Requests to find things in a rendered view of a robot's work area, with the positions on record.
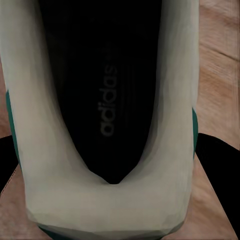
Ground gym shoe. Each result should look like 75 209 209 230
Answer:
0 0 200 240

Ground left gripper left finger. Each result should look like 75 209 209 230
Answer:
0 135 19 193

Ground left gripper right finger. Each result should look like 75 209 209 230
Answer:
195 133 240 240

